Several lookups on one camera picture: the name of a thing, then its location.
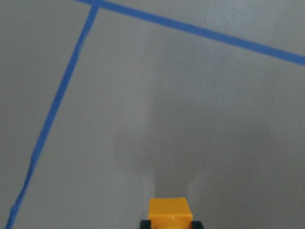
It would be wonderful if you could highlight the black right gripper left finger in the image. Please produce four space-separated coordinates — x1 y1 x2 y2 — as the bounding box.
139 220 151 229

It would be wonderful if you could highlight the orange toy block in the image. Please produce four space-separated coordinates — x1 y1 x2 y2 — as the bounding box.
148 197 193 229

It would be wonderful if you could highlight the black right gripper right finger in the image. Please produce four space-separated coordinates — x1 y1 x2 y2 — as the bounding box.
191 221 204 229

